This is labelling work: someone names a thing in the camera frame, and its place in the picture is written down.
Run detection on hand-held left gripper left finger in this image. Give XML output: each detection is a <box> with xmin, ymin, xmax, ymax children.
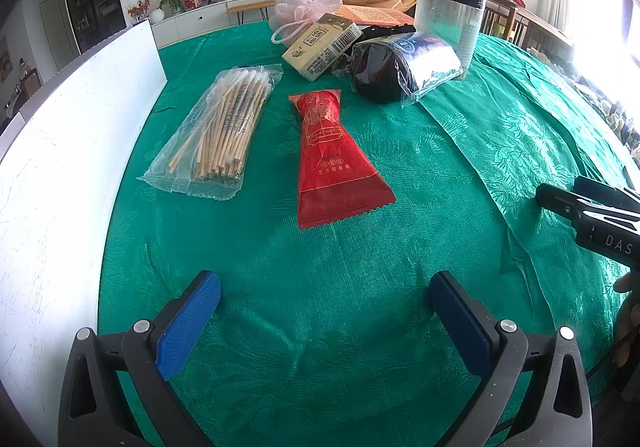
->
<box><xmin>59</xmin><ymin>269</ymin><xmax>222</xmax><ymax>447</ymax></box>

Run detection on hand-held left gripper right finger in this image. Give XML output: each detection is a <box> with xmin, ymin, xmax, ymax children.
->
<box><xmin>427</xmin><ymin>271</ymin><xmax>593</xmax><ymax>447</ymax></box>

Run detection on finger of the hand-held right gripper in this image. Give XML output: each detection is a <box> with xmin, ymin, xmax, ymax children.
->
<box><xmin>536</xmin><ymin>183</ymin><xmax>640</xmax><ymax>229</ymax></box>
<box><xmin>574</xmin><ymin>176</ymin><xmax>640</xmax><ymax>205</ymax></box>

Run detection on bag of wooden sticks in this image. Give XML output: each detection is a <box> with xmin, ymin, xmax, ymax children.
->
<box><xmin>137</xmin><ymin>63</ymin><xmax>285</xmax><ymax>200</ymax></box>

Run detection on red foil packet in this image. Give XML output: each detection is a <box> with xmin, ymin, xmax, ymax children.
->
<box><xmin>288</xmin><ymin>88</ymin><xmax>397</xmax><ymax>231</ymax></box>

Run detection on white storage box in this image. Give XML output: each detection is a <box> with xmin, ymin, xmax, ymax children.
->
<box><xmin>0</xmin><ymin>18</ymin><xmax>168</xmax><ymax>428</ymax></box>

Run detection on black roll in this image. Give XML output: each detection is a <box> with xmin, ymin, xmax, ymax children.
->
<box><xmin>332</xmin><ymin>31</ymin><xmax>465</xmax><ymax>108</ymax></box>

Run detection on cream paper carton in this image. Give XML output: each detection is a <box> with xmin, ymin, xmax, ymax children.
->
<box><xmin>281</xmin><ymin>13</ymin><xmax>363</xmax><ymax>82</ymax></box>

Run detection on pink bath pouf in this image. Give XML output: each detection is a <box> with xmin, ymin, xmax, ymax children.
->
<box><xmin>270</xmin><ymin>0</ymin><xmax>343</xmax><ymax>46</ymax></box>

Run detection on person's right hand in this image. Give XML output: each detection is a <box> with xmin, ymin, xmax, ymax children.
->
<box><xmin>611</xmin><ymin>271</ymin><xmax>640</xmax><ymax>370</ymax></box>

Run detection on pile of assorted clutter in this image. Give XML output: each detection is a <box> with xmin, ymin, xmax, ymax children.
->
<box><xmin>550</xmin><ymin>52</ymin><xmax>640</xmax><ymax>152</ymax></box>

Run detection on green patterned tablecloth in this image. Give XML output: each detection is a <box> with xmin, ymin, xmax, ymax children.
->
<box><xmin>97</xmin><ymin>22</ymin><xmax>640</xmax><ymax>447</ymax></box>

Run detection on dark wooden chair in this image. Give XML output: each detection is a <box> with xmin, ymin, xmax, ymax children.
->
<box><xmin>457</xmin><ymin>0</ymin><xmax>521</xmax><ymax>45</ymax></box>
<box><xmin>520</xmin><ymin>9</ymin><xmax>576</xmax><ymax>60</ymax></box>

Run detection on clear jar with black lid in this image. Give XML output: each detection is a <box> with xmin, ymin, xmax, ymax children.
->
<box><xmin>414</xmin><ymin>0</ymin><xmax>487</xmax><ymax>70</ymax></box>

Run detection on orange book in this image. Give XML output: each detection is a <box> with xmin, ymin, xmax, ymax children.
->
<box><xmin>330</xmin><ymin>3</ymin><xmax>417</xmax><ymax>28</ymax></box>

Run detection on white television cabinet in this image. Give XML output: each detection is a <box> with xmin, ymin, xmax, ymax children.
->
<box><xmin>150</xmin><ymin>0</ymin><xmax>341</xmax><ymax>48</ymax></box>

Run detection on white door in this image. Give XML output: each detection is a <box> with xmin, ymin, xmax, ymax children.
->
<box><xmin>39</xmin><ymin>0</ymin><xmax>71</xmax><ymax>72</ymax></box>

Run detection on wooden bench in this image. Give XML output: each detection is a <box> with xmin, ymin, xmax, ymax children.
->
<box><xmin>226</xmin><ymin>0</ymin><xmax>277</xmax><ymax>26</ymax></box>

